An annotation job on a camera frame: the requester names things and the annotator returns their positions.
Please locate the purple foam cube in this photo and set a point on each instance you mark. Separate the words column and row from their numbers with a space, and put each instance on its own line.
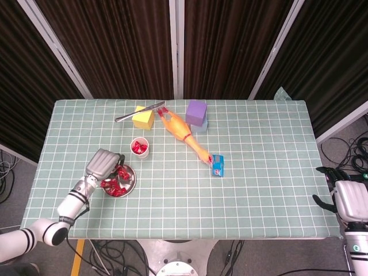
column 195, row 113

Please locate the silver table knife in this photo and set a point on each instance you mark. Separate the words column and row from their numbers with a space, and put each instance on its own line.
column 123, row 117

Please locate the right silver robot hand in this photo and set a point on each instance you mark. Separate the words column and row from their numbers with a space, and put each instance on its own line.
column 353, row 201

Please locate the dark brown partition panel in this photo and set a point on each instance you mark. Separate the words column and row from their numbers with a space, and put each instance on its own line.
column 330, row 57
column 115, row 43
column 230, row 43
column 28, row 86

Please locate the light blue foam cube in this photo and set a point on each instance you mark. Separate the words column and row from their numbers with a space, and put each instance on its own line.
column 199, row 129

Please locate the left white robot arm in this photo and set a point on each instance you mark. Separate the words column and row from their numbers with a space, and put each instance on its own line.
column 73, row 205

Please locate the green checkered tablecloth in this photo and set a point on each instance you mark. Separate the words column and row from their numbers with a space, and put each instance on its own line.
column 201, row 201

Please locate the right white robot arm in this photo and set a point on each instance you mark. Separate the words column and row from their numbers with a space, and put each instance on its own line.
column 356, row 253

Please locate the yellow rubber chicken toy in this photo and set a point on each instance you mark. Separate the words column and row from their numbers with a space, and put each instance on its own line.
column 178, row 126

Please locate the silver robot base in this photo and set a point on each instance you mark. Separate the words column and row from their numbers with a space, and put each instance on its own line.
column 178, row 258

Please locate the yellow floor tape strip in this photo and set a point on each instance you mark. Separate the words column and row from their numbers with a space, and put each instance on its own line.
column 77, row 258

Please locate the black device with green sticker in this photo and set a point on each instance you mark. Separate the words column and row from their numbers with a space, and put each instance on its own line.
column 359, row 176

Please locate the blue printed card packet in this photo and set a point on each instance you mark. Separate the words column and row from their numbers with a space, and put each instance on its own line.
column 218, row 166

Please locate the white paper cup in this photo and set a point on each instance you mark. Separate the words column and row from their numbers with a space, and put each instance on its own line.
column 143, row 156

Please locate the yellow foam cube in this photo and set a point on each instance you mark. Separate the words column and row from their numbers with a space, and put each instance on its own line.
column 142, row 122

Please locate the metal bowl of red candies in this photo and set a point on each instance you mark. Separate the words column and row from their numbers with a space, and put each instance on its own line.
column 130, row 172

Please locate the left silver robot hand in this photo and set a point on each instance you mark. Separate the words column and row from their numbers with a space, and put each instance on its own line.
column 100, row 164

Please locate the red object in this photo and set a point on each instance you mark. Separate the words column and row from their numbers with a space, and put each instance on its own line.
column 138, row 147

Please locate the red candy heap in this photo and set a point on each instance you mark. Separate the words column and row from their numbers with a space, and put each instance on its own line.
column 115, row 189

